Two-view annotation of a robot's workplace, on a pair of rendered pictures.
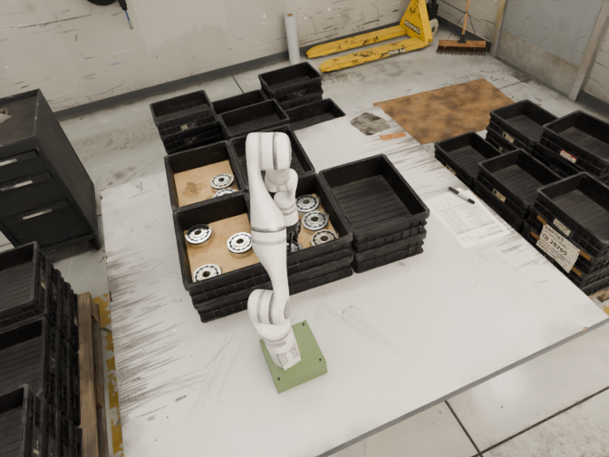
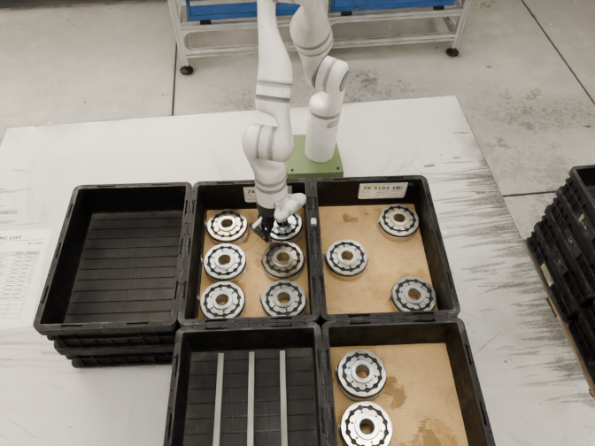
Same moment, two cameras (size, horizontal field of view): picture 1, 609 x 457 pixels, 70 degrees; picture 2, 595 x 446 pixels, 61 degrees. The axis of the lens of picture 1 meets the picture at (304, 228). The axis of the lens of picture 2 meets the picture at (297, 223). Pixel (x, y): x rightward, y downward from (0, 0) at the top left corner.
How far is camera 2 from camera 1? 1.83 m
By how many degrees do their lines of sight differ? 81
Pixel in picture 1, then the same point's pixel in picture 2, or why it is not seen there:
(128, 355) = (497, 218)
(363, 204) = (134, 284)
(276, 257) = not seen: hidden behind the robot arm
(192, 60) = not seen: outside the picture
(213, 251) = (390, 270)
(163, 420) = (444, 153)
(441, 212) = (22, 294)
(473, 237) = (25, 241)
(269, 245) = not seen: hidden behind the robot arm
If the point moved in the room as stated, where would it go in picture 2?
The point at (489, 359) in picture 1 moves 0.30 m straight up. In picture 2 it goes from (137, 126) to (112, 50)
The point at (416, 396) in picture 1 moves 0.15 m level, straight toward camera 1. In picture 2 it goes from (217, 118) to (245, 96)
